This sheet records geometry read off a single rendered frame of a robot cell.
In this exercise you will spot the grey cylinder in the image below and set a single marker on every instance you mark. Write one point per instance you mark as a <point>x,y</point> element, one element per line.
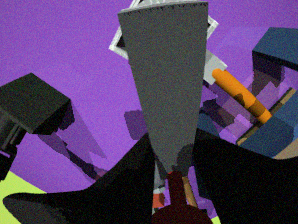
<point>159,185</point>

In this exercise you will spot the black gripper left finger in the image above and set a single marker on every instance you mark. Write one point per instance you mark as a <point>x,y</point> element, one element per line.
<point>124,195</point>

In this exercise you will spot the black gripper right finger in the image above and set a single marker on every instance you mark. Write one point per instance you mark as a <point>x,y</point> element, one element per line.
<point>245,187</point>

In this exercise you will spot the black-headed mallet with wooden handle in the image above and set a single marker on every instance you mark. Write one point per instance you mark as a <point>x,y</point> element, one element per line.
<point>189,193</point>

